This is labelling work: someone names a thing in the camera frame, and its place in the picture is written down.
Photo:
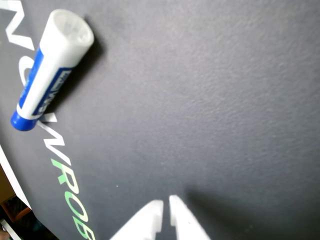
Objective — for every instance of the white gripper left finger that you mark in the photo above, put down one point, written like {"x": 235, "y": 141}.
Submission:
{"x": 147, "y": 220}

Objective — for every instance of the blue capped white marker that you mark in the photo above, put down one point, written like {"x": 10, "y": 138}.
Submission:
{"x": 55, "y": 62}

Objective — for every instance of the grey WOWROBO mat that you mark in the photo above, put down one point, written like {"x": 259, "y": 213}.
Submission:
{"x": 200, "y": 100}

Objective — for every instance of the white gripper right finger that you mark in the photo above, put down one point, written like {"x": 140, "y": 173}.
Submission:
{"x": 186, "y": 222}

